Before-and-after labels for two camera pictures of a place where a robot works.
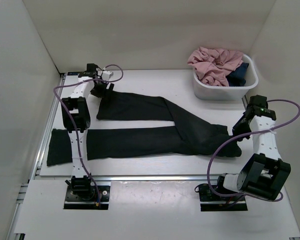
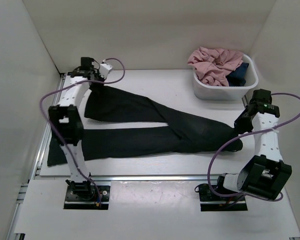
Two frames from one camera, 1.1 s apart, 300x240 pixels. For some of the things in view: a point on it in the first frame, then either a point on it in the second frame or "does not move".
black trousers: [187, 136] does not move
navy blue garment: [237, 77] does not move
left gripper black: [103, 93] → [97, 74]
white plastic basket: [203, 91] does not move
